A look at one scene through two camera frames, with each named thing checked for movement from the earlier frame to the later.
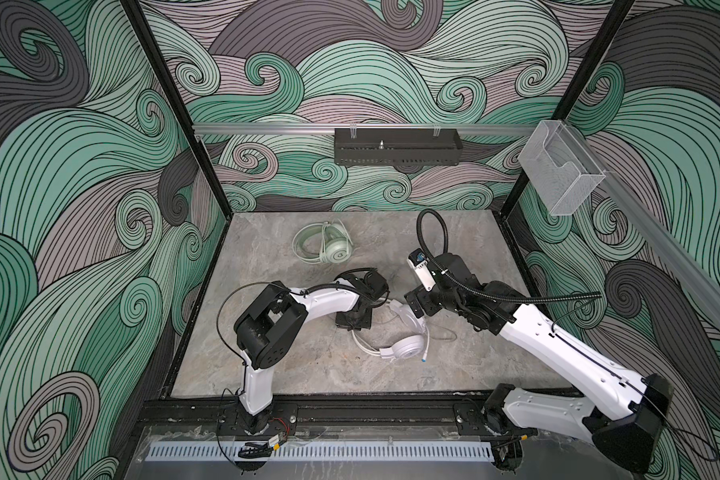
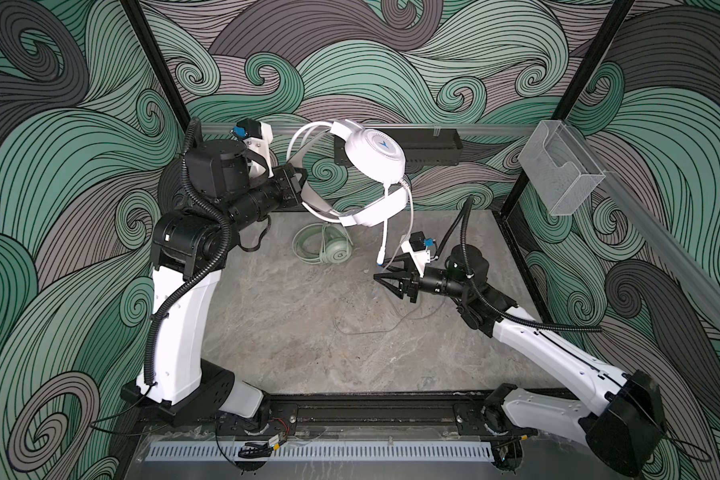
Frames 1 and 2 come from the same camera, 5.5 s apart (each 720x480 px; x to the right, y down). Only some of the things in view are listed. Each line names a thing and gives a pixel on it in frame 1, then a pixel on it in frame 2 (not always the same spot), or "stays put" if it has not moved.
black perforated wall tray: [397, 147] stays put
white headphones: [405, 348] → [377, 162]
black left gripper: [366, 323] → [289, 190]
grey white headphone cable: [446, 329] → [381, 260]
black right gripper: [430, 306] → [411, 283]
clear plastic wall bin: [560, 169] stays put
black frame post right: [510, 200] stays put
